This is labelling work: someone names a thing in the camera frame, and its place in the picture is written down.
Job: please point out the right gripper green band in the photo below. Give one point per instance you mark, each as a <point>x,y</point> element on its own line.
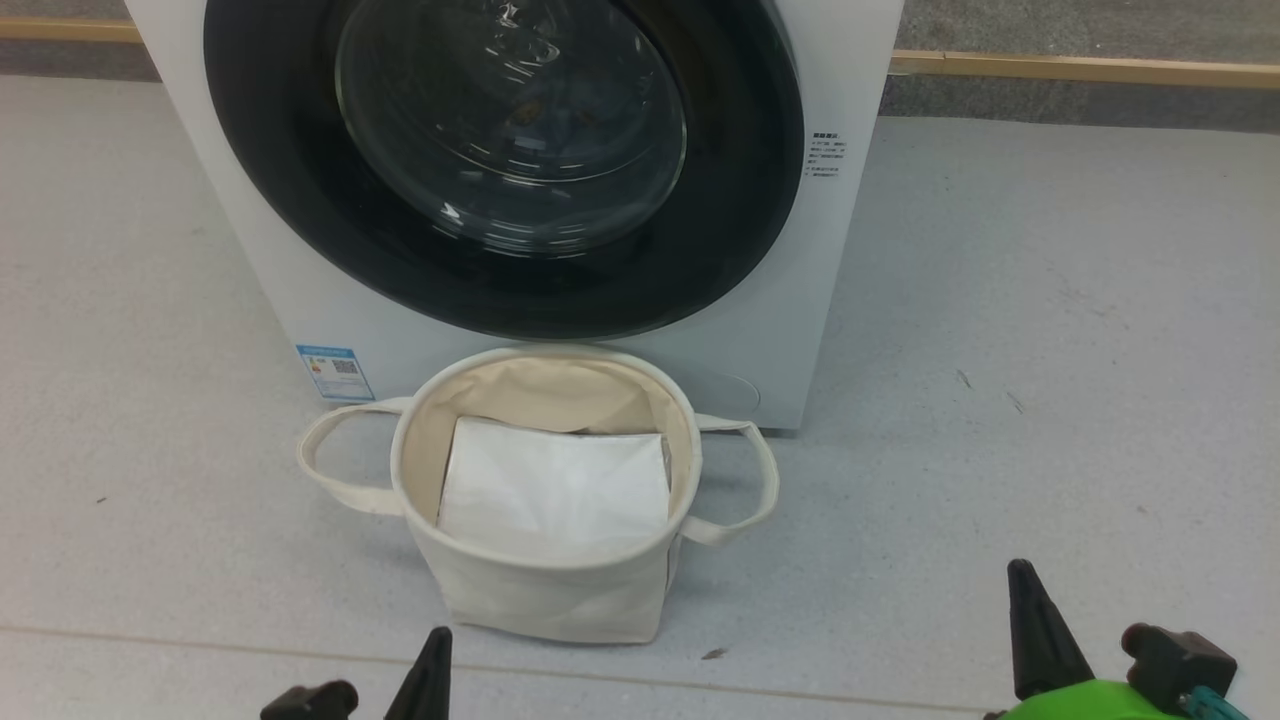
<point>1090,703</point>

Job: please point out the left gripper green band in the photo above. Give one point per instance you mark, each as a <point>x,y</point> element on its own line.
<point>310,703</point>

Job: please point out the cream fabric laundry basket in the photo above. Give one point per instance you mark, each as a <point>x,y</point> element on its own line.
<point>550,600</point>

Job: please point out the white washing machine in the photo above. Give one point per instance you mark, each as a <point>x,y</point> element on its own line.
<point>840,250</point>

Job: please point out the blue energy label sticker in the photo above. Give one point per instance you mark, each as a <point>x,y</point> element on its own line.
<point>335,372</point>

